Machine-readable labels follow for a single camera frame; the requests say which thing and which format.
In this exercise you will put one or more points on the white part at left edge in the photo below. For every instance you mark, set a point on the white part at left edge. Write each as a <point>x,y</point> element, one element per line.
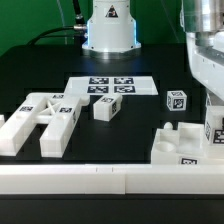
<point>2,120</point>

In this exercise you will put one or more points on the white front rail fixture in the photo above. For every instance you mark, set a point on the white front rail fixture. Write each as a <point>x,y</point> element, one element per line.
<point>111,179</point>

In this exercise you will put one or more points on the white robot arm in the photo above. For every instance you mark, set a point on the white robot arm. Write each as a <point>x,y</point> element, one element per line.
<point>111,31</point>

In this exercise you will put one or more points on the white tagged cube block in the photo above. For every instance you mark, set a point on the white tagged cube block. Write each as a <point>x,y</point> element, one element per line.
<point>176,100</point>

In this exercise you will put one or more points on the white chair back frame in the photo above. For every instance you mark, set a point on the white chair back frame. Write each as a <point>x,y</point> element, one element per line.
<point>58,112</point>

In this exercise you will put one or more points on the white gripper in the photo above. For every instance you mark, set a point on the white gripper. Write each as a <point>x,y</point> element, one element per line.
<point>207,63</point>

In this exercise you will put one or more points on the white sheet with four tags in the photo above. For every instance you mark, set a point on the white sheet with four tags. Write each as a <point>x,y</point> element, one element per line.
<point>124,85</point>

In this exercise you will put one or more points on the white chair seat part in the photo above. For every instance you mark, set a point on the white chair seat part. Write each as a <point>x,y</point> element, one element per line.
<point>187,145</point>

